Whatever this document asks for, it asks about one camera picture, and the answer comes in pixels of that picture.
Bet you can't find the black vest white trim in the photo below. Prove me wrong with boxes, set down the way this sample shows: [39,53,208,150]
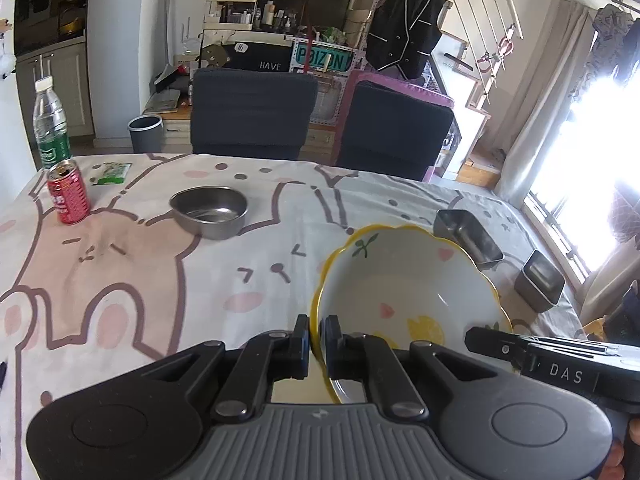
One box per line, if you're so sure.
[366,0,453,80]

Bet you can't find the kitchen appliance niche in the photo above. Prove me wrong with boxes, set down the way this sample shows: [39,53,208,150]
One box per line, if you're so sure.
[14,0,91,56]

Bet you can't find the oval steel bowl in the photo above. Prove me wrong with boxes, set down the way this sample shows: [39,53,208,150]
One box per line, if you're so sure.
[169,186,249,241]

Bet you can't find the metal stair railing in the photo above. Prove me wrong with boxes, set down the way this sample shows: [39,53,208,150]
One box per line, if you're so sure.
[425,0,523,91]

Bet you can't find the white perforated board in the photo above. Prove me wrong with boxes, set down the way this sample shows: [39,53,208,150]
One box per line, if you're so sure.
[292,35,361,126]

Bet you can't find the clear plastic water bottle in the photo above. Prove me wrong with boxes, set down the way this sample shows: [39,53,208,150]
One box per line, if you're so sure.
[32,76,72,171]

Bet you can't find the dark bag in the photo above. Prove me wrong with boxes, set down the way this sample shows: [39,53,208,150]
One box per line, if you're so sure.
[602,290,640,347]

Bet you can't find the low wooden cabinet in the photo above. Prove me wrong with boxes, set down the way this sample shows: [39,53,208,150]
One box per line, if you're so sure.
[142,89,194,154]

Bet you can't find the black balcony railing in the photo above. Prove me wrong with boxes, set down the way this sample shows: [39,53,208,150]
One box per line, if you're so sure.
[524,194,592,282]

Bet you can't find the red hook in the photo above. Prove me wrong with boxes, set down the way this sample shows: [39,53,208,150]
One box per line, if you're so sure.
[477,40,516,74]

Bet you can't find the square steel container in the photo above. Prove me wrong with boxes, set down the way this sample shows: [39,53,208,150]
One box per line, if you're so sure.
[514,250,566,313]
[432,209,505,268]

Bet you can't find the yellow rim floral bowl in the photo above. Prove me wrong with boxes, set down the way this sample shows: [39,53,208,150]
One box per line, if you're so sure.
[310,225,513,406]

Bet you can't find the person's right hand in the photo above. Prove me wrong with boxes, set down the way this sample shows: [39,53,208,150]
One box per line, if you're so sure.
[601,410,640,480]

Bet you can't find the patterned hanging garment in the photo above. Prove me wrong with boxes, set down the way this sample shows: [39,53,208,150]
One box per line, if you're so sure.
[572,4,632,106]

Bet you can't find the dark grey chair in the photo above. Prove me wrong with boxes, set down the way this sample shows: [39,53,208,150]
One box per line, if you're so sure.
[334,80,456,182]
[191,67,319,161]

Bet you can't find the grey trash bin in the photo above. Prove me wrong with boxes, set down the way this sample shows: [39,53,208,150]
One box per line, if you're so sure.
[128,115,165,153]

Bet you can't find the bear print tablecloth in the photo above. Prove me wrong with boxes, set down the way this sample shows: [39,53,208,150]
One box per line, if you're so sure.
[0,152,587,480]

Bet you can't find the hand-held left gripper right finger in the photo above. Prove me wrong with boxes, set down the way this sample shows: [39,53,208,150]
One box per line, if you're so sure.
[322,314,507,421]

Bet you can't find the green snack packet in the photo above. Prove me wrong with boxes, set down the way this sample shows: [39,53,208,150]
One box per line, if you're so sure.
[92,161,133,187]

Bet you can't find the beige curtain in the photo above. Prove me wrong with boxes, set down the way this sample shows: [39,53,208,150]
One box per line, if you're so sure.
[495,0,596,206]

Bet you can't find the hanging net bag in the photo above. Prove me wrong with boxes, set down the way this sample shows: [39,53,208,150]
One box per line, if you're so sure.
[612,185,640,247]

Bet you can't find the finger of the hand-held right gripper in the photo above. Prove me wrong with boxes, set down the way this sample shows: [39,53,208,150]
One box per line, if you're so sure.
[465,326,527,374]

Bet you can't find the grey kitchen cabinet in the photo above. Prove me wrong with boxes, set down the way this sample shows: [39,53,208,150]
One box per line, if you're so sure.
[15,42,96,142]

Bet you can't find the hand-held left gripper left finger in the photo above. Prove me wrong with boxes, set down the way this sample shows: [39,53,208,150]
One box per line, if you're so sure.
[132,314,312,422]

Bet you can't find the white shelf rack with bottles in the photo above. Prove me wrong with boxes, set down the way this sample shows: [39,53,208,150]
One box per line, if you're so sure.
[204,0,261,31]

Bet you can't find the wooden staircase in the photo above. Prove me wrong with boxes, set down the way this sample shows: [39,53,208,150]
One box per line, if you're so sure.
[430,30,494,182]

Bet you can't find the red strap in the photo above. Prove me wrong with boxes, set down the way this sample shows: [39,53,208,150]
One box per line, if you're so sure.
[305,22,321,77]

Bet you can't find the black storage box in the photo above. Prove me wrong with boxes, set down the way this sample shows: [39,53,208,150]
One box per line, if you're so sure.
[220,40,296,73]

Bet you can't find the red drink can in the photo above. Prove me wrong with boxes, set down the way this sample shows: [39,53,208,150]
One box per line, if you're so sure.
[46,159,92,226]

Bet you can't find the teal sign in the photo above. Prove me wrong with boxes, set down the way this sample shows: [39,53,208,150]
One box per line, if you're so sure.
[292,45,358,73]

